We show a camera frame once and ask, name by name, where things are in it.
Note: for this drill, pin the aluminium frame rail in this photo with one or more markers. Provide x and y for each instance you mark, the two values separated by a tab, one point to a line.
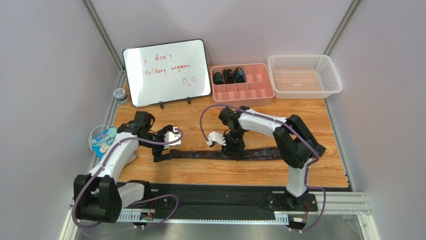
343	204

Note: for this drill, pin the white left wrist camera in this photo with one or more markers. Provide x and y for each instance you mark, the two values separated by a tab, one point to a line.
172	136

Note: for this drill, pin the whiteboard with red writing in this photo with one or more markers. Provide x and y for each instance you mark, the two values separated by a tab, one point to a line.
167	72

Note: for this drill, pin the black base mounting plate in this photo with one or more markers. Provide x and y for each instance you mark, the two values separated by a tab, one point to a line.
224	202

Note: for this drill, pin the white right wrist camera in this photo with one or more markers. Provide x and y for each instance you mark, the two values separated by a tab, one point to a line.
216	138

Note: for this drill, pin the small white patterned jar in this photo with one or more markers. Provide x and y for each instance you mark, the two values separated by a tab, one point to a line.
121	96

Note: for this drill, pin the blue snack box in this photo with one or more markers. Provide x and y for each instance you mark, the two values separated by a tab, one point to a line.
100	139

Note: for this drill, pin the dark floral necktie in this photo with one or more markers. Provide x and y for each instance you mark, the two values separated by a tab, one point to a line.
256	154

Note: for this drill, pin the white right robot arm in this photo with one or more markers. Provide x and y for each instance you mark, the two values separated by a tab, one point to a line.
295	143

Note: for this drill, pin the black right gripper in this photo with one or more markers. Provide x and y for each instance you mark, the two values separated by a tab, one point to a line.
234	146

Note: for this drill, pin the rolled dark tie middle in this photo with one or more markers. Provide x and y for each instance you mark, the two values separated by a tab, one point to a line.
228	76

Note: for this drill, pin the rolled blue tie right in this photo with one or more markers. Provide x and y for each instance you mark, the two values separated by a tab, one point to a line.
239	75

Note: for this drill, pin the rolled dark tie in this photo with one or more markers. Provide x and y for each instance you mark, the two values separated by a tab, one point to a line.
228	76
218	78

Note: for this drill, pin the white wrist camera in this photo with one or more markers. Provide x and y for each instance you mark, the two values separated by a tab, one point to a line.
216	138
172	136

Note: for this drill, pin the rolled dark tie left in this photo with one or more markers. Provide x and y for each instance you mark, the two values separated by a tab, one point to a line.
218	78

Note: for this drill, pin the white plastic mesh basket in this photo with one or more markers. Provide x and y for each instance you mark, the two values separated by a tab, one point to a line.
303	76

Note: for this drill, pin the pink divided organizer box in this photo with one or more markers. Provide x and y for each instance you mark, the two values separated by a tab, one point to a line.
256	91

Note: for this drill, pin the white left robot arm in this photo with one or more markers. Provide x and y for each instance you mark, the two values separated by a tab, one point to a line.
97	198

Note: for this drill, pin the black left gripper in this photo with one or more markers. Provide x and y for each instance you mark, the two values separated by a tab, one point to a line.
159	148

